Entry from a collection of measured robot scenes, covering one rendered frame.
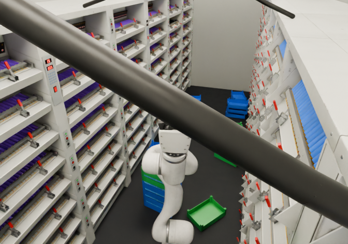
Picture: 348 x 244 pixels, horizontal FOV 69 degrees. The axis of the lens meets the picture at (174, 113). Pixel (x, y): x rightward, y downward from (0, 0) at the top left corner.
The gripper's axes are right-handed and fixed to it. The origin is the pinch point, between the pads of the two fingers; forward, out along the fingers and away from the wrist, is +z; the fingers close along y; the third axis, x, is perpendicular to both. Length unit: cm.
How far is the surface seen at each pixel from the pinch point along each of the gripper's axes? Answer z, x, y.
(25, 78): -20, 42, 75
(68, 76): -43, 80, 73
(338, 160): 20.4, -32.0, -24.1
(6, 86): -18, 33, 77
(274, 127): -26, 25, -42
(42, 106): -40, 45, 74
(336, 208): 34, -47, -11
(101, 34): -32, 122, 61
